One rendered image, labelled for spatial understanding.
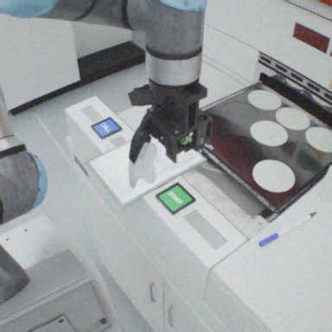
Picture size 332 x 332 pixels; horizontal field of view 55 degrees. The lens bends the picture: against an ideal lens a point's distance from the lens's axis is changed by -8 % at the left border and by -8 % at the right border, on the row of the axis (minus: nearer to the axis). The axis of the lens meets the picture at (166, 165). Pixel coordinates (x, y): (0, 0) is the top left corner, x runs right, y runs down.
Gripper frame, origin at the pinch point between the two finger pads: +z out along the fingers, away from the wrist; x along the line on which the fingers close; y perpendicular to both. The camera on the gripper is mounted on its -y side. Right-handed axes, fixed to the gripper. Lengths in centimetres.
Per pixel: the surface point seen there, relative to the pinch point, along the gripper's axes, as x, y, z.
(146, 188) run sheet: -2.8, -2.2, 6.0
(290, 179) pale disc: 27.7, 11.2, 12.3
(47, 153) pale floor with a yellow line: 7, -133, 102
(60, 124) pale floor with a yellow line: 26, -156, 102
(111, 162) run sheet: -4.7, -12.5, 6.1
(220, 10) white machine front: 58, -45, -3
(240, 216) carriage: 12.3, 10.4, 14.3
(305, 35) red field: 58, -11, -8
